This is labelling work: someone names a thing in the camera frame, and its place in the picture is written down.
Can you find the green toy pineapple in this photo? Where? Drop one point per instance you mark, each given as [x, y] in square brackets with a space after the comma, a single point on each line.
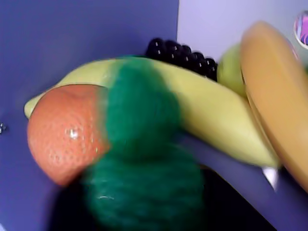
[144, 192]

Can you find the yellow toy banana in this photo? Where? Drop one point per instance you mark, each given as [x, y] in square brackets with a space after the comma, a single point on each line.
[216, 115]

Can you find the black toy grapes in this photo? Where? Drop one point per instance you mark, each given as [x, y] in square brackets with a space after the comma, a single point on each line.
[183, 55]

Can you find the yellow green toy fruit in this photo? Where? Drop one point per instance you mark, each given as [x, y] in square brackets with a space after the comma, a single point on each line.
[229, 72]

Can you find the orange toy fruit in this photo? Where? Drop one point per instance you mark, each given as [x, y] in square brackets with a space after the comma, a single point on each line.
[62, 134]

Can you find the tan oblong toy food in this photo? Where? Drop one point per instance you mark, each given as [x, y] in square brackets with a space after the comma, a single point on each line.
[276, 96]

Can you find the purple patterned round can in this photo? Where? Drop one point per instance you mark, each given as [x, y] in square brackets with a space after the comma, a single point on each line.
[302, 29]

